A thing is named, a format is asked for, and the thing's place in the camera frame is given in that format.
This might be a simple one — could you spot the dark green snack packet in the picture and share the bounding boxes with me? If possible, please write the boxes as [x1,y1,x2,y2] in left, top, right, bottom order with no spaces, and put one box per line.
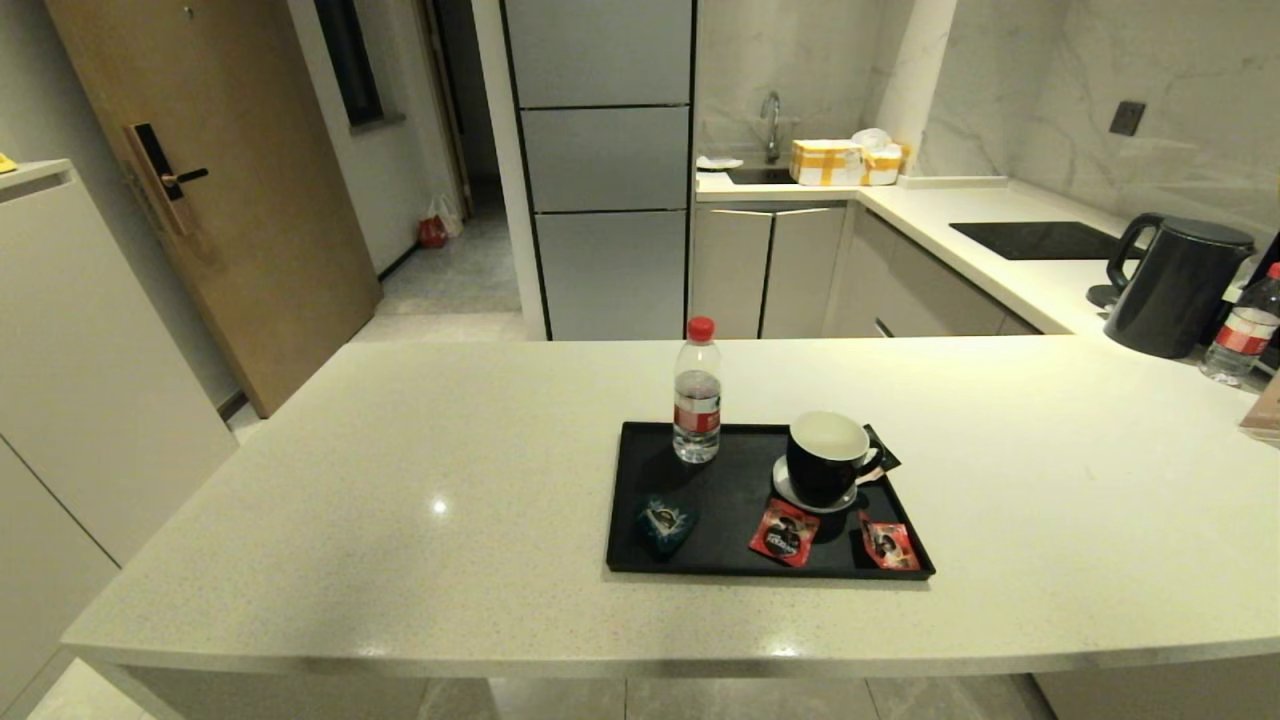
[637,497,700,557]

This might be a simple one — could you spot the black mug white inside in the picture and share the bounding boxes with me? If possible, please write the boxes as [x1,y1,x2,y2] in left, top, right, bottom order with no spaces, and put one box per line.
[785,411,886,509]

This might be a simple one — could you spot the red-capped water bottle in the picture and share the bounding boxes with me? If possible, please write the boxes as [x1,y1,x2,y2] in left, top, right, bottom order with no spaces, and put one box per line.
[672,316,723,465]
[1198,262,1280,387]

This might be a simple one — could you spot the black electric kettle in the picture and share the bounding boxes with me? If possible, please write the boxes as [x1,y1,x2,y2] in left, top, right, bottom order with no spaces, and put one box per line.
[1103,213,1255,360]

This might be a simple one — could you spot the black rectangular serving tray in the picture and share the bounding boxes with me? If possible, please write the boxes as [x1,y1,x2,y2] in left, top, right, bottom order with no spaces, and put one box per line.
[605,421,937,581]

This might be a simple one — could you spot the grey base cabinet doors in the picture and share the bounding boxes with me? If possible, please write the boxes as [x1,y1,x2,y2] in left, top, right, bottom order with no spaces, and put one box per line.
[690,203,851,339]

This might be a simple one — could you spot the white round saucer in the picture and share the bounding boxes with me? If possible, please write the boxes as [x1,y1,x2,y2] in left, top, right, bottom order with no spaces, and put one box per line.
[771,455,859,515]

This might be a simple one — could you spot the tall silver refrigerator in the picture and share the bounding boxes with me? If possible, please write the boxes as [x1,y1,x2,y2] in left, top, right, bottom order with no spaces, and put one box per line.
[500,0,696,342]

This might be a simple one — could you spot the red instant coffee packet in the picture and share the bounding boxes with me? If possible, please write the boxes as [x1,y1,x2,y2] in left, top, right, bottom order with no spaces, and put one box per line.
[748,498,822,569]
[859,512,921,572]

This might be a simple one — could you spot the red bag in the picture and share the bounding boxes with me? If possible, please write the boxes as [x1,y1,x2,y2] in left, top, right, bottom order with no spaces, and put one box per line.
[418,195,464,250]

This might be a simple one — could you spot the pink and black sachet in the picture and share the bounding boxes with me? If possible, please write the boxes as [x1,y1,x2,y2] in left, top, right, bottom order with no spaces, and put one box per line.
[858,425,902,485]

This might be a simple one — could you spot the yellow taped cardboard box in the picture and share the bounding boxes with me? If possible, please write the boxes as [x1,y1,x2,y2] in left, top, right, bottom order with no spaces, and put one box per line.
[789,139,865,188]

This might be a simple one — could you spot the grey counter drawer unit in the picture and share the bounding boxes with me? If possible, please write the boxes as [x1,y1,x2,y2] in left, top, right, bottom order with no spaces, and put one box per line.
[830,208,1044,338]

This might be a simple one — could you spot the black induction cooktop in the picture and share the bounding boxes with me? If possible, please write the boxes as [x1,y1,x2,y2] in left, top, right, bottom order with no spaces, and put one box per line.
[948,221,1146,263]

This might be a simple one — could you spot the dark narrow window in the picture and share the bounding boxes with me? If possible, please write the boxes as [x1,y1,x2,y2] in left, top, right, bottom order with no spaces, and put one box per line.
[315,0,386,128]

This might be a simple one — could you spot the wooden door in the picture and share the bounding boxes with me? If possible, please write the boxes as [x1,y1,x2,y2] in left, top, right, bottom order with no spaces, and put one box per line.
[42,0,382,419]

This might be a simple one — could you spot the white tall cabinet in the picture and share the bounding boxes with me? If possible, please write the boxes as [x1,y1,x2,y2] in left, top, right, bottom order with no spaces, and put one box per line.
[0,159,239,691]

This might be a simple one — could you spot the pinkish brown carton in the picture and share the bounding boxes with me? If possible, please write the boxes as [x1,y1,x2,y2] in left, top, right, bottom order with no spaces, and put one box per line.
[1238,372,1280,448]

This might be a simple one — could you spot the black door lock handle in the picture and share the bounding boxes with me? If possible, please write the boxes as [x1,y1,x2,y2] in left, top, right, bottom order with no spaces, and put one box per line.
[123,122,210,239]

